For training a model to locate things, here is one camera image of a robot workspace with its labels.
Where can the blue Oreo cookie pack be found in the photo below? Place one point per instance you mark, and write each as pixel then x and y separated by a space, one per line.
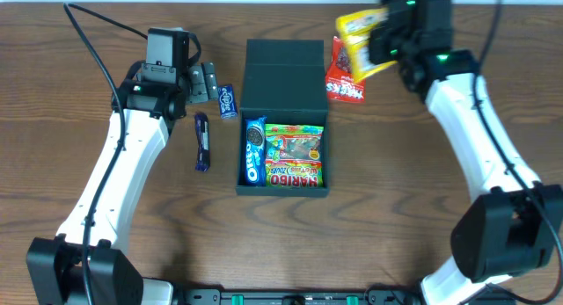
pixel 255 139

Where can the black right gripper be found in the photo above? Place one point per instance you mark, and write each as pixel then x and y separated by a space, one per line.
pixel 379 46

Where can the red Hacks candy bag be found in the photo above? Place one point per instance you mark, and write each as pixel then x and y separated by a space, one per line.
pixel 339 81

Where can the green Haribo gummy bag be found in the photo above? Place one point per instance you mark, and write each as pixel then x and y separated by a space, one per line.
pixel 293 156

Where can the black open gift box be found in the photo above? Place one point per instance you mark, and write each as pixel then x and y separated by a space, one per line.
pixel 284 81

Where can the blue Eclipse mint box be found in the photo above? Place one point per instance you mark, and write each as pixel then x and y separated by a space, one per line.
pixel 227 102

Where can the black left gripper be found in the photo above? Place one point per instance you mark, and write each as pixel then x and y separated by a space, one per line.
pixel 196 83

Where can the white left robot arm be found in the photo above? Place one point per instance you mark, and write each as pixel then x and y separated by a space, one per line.
pixel 86 262

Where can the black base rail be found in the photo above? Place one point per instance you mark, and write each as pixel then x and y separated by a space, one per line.
pixel 216 297

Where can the yellow Hacks candy bag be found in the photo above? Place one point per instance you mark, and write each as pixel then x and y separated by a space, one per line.
pixel 354 29

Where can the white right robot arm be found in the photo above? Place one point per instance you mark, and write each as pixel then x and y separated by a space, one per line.
pixel 512 225

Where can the dark blue chocolate bar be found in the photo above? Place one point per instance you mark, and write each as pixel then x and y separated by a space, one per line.
pixel 201 128

